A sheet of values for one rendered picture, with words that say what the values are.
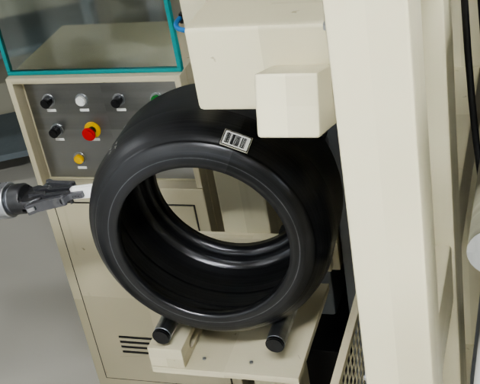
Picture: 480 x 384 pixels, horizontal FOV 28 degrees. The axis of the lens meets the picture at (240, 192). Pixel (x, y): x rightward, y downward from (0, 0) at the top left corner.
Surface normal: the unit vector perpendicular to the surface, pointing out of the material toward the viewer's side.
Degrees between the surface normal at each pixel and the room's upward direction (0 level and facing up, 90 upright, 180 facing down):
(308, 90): 72
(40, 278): 0
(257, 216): 90
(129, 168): 79
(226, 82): 90
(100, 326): 90
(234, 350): 0
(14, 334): 0
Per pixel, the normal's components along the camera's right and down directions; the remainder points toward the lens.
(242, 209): -0.27, 0.54
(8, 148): -0.15, -0.84
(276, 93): -0.31, 0.25
